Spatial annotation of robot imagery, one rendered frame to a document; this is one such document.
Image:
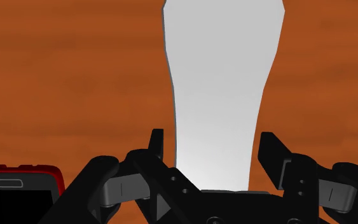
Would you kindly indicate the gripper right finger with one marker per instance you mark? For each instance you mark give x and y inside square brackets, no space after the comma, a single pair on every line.
[299,173]

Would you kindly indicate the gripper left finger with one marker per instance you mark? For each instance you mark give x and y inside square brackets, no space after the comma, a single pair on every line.
[154,173]

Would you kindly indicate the red-cased black phone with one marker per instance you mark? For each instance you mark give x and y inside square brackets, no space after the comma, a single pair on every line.
[14,198]

